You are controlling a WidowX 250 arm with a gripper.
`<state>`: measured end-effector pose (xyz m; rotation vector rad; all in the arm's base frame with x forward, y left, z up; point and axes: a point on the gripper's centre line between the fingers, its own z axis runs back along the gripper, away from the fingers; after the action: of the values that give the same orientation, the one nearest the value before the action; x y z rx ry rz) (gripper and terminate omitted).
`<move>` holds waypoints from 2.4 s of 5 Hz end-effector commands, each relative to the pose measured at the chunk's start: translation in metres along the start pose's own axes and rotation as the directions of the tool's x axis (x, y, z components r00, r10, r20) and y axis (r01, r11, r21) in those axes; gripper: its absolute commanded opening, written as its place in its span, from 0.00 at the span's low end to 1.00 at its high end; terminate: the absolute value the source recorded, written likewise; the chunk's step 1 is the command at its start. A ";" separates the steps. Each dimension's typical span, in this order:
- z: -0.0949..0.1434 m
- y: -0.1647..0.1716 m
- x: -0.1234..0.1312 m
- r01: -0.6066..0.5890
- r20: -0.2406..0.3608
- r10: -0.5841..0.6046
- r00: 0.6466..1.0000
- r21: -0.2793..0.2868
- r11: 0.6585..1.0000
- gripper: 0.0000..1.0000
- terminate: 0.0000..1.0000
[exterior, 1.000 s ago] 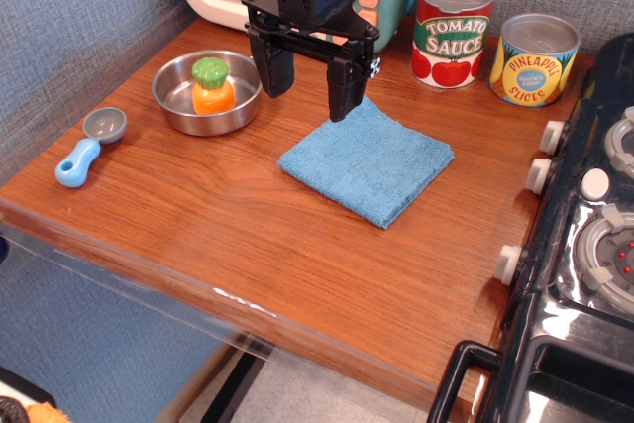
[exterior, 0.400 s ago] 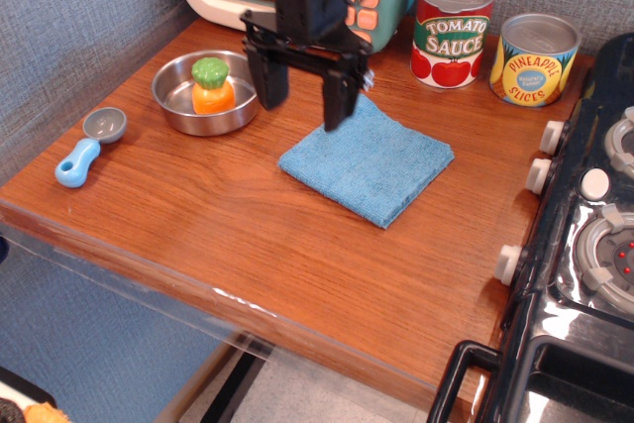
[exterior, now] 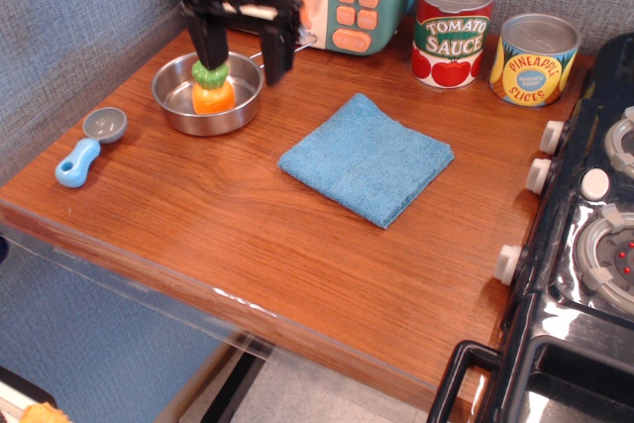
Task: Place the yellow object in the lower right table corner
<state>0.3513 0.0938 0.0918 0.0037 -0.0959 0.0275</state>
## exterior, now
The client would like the white stove knob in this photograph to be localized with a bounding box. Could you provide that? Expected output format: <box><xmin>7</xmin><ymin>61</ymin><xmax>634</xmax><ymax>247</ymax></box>
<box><xmin>525</xmin><ymin>159</ymin><xmax>552</xmax><ymax>195</ymax></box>
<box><xmin>540</xmin><ymin>121</ymin><xmax>566</xmax><ymax>156</ymax></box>
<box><xmin>493</xmin><ymin>245</ymin><xmax>523</xmax><ymax>286</ymax></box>

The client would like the blue grey measuring scoop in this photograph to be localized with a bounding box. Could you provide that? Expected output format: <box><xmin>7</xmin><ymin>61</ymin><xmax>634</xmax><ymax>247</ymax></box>
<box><xmin>54</xmin><ymin>107</ymin><xmax>128</xmax><ymax>188</ymax></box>

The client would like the small steel pot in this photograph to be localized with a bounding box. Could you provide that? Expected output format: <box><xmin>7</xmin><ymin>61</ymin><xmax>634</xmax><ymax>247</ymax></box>
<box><xmin>151</xmin><ymin>32</ymin><xmax>318</xmax><ymax>138</ymax></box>

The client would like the white stove knob middle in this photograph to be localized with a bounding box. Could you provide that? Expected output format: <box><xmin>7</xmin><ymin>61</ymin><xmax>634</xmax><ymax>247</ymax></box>
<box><xmin>525</xmin><ymin>159</ymin><xmax>552</xmax><ymax>195</ymax></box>

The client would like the pineapple slices can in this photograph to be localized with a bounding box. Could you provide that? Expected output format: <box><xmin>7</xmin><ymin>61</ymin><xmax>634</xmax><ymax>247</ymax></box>
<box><xmin>489</xmin><ymin>13</ymin><xmax>581</xmax><ymax>108</ymax></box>

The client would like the black toy stove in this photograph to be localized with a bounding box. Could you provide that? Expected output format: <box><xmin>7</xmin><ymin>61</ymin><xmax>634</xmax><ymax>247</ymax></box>
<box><xmin>428</xmin><ymin>34</ymin><xmax>633</xmax><ymax>422</ymax></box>

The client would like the white stove knob bottom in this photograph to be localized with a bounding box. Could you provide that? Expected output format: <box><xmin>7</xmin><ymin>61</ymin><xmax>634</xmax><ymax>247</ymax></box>
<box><xmin>493</xmin><ymin>245</ymin><xmax>523</xmax><ymax>286</ymax></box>

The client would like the orange toy pineapple green top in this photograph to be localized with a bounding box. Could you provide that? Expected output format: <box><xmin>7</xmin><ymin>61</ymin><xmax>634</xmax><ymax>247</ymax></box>
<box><xmin>191</xmin><ymin>60</ymin><xmax>236</xmax><ymax>115</ymax></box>

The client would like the white stove knob top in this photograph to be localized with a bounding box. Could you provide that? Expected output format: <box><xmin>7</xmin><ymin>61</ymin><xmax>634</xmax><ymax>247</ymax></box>
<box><xmin>540</xmin><ymin>121</ymin><xmax>566</xmax><ymax>156</ymax></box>

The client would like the orange black object bottom left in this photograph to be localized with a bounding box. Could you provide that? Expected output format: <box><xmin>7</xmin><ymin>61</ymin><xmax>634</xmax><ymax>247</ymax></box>
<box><xmin>19</xmin><ymin>402</ymin><xmax>70</xmax><ymax>423</ymax></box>

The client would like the folded blue cloth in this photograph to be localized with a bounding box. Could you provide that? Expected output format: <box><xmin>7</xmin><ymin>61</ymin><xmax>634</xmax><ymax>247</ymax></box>
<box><xmin>278</xmin><ymin>93</ymin><xmax>454</xmax><ymax>229</ymax></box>

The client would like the tomato sauce can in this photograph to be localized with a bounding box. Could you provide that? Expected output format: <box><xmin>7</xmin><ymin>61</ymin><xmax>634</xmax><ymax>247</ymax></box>
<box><xmin>410</xmin><ymin>0</ymin><xmax>494</xmax><ymax>89</ymax></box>

